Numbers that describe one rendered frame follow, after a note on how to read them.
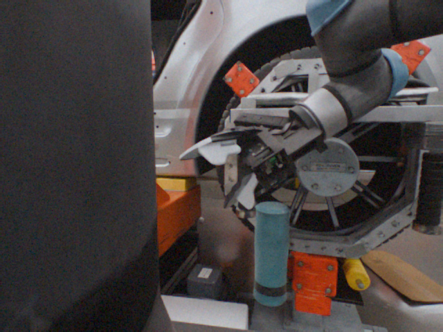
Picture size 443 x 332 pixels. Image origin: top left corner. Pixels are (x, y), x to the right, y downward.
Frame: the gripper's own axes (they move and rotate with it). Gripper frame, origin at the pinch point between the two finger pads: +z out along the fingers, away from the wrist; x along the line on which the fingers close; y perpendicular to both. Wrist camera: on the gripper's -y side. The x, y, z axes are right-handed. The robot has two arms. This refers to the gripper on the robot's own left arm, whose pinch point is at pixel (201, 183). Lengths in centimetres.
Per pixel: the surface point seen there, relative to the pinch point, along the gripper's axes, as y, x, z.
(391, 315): 3, 143, -28
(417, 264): -23, 194, -70
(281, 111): -10.2, 4.5, -20.4
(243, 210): -1.8, 14.5, -2.3
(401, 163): -9, 45, -46
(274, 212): -4.3, 24.8, -7.6
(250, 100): -14.8, 0.9, -16.5
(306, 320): 4, 80, 5
